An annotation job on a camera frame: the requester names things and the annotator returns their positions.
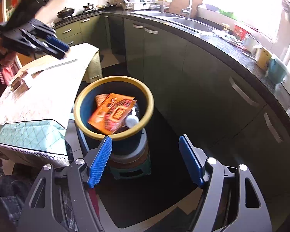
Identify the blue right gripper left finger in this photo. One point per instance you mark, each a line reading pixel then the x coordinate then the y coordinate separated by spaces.
pixel 97 160

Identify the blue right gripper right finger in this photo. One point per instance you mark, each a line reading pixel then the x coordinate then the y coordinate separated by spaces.
pixel 192 161

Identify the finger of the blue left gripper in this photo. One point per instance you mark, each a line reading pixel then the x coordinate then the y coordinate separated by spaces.
pixel 55 45

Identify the orange snack box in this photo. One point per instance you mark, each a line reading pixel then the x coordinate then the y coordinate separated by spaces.
pixel 112 120

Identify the green kitchen cabinets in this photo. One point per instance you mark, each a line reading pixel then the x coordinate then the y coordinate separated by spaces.
pixel 208 90

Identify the yellow rimmed blue trash bin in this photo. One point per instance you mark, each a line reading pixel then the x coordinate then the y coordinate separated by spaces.
pixel 124 142

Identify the steel kitchen sink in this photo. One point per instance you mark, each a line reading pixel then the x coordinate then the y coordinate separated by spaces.
pixel 191 24

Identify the black wok on stove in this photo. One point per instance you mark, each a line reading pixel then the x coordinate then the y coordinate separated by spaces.
pixel 66 12

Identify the stacked plastic stools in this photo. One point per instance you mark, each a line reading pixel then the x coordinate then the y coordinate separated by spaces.
pixel 133 165

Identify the small black pot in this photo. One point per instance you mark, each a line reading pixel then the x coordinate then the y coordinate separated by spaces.
pixel 88 8

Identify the white round lid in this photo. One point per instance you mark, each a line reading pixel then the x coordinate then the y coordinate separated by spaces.
pixel 131 121

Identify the patterned tablecloth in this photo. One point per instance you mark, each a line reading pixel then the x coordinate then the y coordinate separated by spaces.
pixel 33 121

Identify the white dish rack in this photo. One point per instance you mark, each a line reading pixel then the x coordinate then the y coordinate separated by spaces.
pixel 136 6

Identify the teal mug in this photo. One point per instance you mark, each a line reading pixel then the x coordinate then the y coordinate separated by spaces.
pixel 276 70

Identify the yellow mug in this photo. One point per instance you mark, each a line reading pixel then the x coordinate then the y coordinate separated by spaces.
pixel 261 56

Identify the chrome faucet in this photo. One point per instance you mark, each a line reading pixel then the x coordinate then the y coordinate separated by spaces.
pixel 190 10

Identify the red container on counter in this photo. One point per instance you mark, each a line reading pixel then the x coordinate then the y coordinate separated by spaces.
pixel 239 32

